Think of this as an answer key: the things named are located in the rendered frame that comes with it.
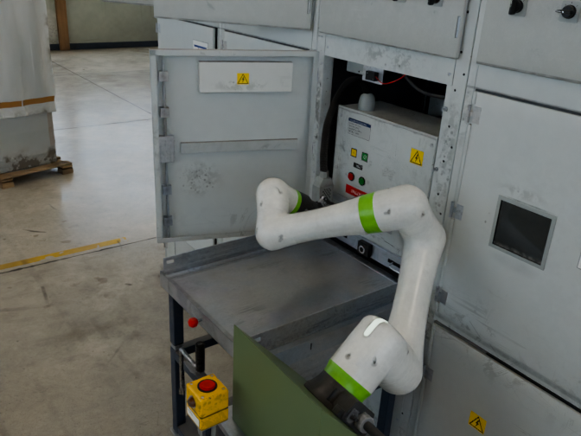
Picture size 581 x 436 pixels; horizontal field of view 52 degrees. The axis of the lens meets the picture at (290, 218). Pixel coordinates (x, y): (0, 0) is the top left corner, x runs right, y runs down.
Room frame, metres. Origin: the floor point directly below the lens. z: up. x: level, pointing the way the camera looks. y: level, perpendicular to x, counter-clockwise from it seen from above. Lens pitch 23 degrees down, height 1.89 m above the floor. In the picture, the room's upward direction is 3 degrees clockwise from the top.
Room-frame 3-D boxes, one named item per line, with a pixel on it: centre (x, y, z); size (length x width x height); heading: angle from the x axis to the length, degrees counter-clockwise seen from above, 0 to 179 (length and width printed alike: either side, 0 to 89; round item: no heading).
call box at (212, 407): (1.19, 0.18, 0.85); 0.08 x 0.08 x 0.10; 38
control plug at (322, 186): (2.17, -0.12, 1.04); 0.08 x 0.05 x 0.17; 128
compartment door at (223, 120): (2.22, 0.23, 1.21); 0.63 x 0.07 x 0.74; 108
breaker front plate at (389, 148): (2.05, -0.30, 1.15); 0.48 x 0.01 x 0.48; 38
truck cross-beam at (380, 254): (2.06, -0.32, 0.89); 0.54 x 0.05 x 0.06; 38
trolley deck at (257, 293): (1.82, 0.00, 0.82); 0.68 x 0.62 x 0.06; 128
